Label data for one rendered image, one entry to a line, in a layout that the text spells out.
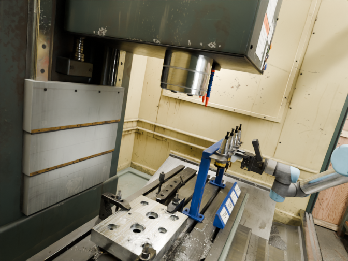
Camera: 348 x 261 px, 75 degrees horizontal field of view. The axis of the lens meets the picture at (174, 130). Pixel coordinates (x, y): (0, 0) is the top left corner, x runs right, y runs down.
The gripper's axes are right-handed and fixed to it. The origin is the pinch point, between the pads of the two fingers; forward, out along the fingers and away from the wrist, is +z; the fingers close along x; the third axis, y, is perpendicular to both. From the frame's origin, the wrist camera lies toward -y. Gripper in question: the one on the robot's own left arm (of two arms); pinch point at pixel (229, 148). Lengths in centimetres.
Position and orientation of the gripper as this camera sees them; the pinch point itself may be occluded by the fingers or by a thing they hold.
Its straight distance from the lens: 128.4
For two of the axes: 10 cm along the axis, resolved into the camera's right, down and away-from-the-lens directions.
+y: -2.2, 9.5, 2.4
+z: -8.7, -3.0, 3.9
